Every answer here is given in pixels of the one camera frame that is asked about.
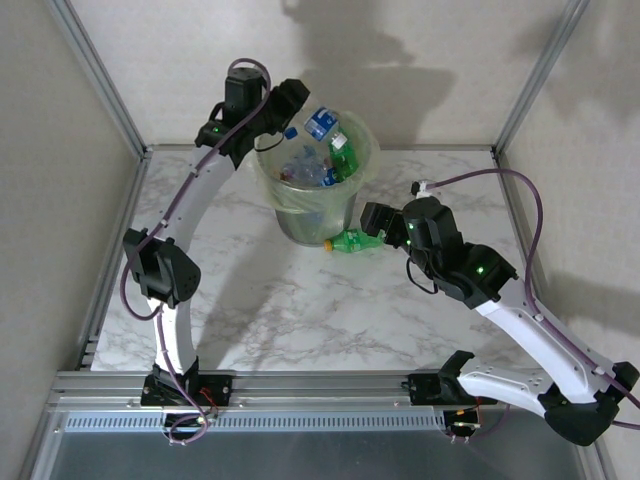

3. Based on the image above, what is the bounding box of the aluminium front frame rail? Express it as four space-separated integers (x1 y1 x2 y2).
47 368 591 412

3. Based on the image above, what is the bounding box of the grey slotted cable duct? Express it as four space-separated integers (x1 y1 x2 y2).
59 410 451 432

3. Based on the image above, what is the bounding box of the small lit circuit board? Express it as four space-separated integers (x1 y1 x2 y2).
444 407 485 432
164 410 216 432

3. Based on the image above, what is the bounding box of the grey metal mesh bin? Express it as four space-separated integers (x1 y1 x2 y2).
255 106 377 247

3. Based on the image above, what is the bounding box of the tall clear plastic bottle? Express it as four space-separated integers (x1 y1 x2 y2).
282 147 326 187

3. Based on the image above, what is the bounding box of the aluminium frame post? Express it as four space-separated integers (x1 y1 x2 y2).
492 0 594 156
44 0 154 159

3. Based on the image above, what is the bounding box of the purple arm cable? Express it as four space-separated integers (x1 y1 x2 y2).
410 168 640 445
119 57 274 446

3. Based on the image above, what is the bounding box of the aluminium back frame rail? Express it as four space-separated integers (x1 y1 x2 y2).
142 143 499 154

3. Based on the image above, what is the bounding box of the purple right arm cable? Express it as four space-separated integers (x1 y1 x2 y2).
410 168 640 445

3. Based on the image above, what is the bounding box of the aluminium frame leg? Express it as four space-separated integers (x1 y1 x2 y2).
17 399 69 480
567 407 619 480

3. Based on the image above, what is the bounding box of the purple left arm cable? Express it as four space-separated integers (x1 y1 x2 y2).
119 57 274 446

